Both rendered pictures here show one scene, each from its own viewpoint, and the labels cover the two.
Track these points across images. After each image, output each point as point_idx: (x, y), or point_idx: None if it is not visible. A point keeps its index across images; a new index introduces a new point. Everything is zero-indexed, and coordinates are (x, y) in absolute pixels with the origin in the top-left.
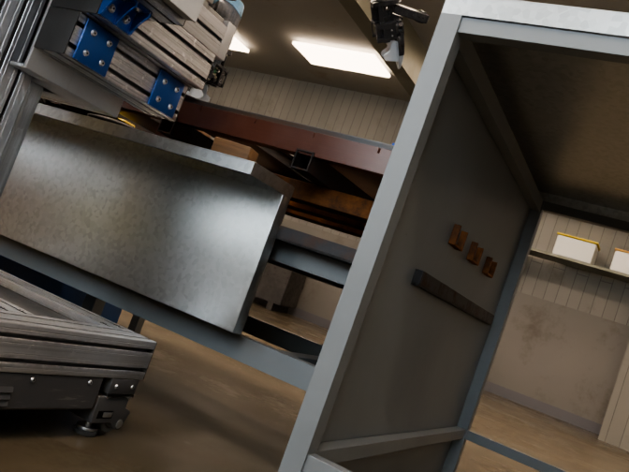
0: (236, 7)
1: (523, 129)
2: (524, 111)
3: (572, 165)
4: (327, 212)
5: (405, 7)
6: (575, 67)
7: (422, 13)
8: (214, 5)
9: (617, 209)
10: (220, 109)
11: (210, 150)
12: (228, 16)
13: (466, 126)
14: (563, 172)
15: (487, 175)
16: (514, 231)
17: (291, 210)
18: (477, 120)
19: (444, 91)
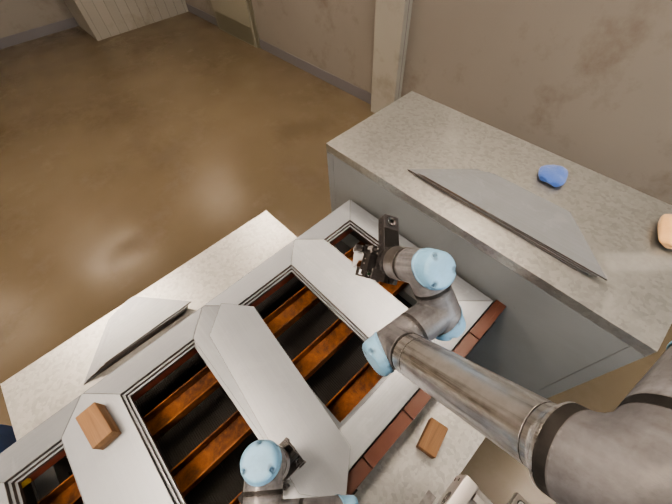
0: (281, 455)
1: (450, 211)
2: (487, 228)
3: (418, 168)
4: (354, 333)
5: (391, 241)
6: (596, 254)
7: (398, 226)
8: (282, 494)
9: (368, 119)
10: (367, 448)
11: (466, 464)
12: (283, 463)
13: (517, 294)
14: (395, 161)
15: (445, 251)
16: (352, 192)
17: (275, 337)
18: (505, 277)
19: (576, 334)
